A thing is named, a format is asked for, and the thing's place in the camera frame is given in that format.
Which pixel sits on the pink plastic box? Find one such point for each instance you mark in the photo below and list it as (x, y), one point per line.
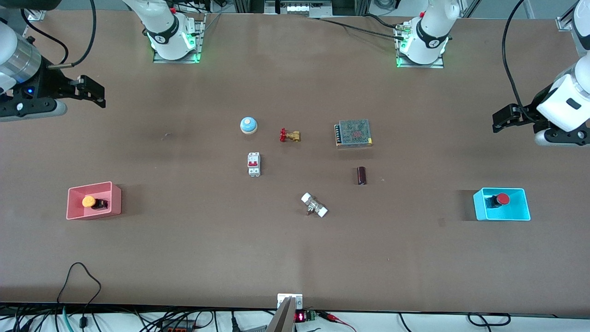
(78, 191)

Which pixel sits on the yellow push button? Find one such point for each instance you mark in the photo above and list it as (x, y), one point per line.
(88, 201)

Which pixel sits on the metal mesh power supply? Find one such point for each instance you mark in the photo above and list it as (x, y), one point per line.
(354, 133)

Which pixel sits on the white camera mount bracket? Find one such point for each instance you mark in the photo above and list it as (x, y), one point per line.
(297, 300)

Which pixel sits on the blue white call bell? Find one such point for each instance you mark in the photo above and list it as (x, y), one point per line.
(248, 124)

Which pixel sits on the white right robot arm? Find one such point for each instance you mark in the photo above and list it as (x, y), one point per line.
(166, 32)

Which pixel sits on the white lit device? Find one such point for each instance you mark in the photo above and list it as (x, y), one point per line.
(297, 8)

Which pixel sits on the grey metal bar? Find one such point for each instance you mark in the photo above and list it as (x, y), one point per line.
(281, 320)

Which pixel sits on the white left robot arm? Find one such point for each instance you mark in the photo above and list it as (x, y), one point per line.
(431, 32)

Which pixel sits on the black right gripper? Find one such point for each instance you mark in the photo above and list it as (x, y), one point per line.
(50, 84)

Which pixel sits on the white red circuit breaker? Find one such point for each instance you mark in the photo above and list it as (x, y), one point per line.
(254, 165)

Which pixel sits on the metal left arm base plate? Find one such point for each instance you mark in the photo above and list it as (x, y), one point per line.
(440, 63)

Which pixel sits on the cyan plastic box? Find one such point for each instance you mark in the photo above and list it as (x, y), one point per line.
(511, 213)

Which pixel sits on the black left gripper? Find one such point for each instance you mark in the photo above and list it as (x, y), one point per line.
(527, 114)

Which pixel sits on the red push button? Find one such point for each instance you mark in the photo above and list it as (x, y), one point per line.
(502, 198)

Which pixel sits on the black power strip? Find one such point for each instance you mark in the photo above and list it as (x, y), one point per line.
(177, 328)

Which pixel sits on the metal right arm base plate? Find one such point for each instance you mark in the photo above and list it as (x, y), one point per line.
(200, 37)

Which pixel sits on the dark red cylindrical capacitor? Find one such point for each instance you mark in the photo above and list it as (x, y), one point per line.
(362, 175)

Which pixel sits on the red digit display module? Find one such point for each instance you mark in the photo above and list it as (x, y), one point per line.
(300, 317)

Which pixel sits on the red clip lead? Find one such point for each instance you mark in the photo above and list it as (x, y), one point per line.
(329, 316)

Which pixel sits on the metal fitting white caps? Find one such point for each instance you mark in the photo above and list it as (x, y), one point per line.
(314, 205)

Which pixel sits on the aluminium corner profile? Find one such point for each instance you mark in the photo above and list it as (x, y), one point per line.
(34, 15)
(566, 22)

